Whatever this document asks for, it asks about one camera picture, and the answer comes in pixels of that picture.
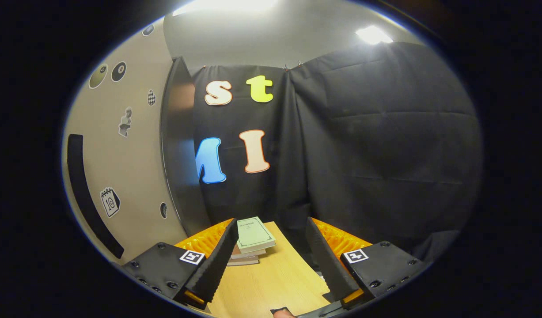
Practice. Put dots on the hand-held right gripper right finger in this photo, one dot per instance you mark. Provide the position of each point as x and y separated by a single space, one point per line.
328 265

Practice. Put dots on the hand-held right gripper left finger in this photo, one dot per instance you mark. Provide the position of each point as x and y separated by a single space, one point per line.
217 265

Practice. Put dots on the thin brown cover book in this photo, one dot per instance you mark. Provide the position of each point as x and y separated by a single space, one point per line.
244 261
248 255

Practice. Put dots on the green cover book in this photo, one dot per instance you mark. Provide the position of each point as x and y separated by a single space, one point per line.
253 234

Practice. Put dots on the black backdrop cloth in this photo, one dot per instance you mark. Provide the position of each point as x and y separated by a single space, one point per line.
363 154

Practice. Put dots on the long ceiling light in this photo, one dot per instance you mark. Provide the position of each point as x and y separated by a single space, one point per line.
226 5
373 34

